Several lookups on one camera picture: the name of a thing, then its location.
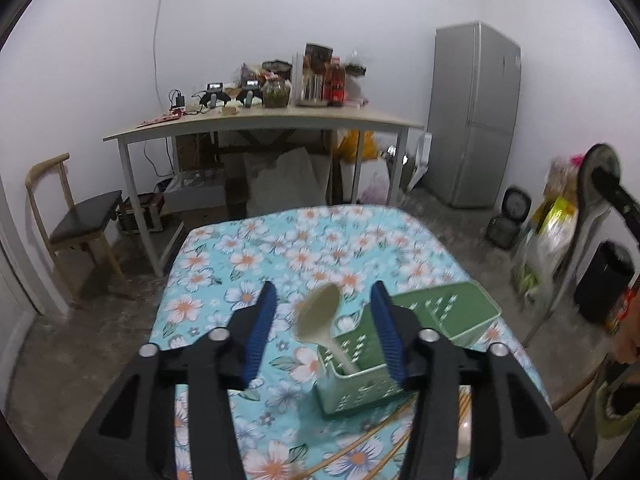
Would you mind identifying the green fleece sleeve forearm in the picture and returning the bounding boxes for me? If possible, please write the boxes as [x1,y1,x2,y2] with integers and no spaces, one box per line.
[594,356,639,440]

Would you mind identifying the cream plastic spoon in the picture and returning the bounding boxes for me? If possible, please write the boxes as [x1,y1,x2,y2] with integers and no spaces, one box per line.
[293,283,358,375]

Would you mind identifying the grey refrigerator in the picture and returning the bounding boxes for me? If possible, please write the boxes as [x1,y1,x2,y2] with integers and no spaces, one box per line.
[425,22,522,209]

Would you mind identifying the long grey desk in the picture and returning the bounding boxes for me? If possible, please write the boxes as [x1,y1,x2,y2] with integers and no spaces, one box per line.
[103,106,424,278]

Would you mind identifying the black rice cooker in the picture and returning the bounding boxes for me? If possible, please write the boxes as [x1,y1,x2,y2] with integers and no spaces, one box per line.
[485,186,532,250]

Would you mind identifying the red bottles pack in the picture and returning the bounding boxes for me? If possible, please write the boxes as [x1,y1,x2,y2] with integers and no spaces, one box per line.
[322,56,346,107]

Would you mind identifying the green perforated utensil holder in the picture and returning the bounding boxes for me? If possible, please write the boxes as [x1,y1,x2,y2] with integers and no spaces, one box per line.
[316,282,501,416]

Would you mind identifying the glass jar with greens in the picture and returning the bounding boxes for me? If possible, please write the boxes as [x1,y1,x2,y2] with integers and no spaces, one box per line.
[262,76,291,108]

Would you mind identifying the wooden chopstick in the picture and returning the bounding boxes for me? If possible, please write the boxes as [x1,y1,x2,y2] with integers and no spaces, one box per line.
[293,396,416,480]

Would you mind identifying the yellow plastic bag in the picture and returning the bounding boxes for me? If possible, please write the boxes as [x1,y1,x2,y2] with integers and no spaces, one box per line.
[334,130,378,164]

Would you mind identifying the wooden chair black seat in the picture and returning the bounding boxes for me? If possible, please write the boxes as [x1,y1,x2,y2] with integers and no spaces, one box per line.
[25,153,124,306]

